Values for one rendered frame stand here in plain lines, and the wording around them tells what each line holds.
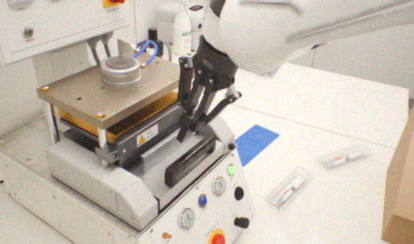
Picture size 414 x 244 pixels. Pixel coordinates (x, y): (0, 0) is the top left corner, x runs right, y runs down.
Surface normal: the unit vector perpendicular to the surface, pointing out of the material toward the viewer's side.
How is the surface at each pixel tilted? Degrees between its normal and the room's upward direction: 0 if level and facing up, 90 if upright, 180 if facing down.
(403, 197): 40
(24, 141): 0
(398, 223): 90
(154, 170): 0
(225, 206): 65
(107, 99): 0
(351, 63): 90
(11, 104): 90
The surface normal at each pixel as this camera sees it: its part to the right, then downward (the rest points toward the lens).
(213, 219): 0.77, -0.04
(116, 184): 0.06, -0.84
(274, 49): -0.31, 0.62
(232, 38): -0.76, 0.31
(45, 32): 0.83, 0.34
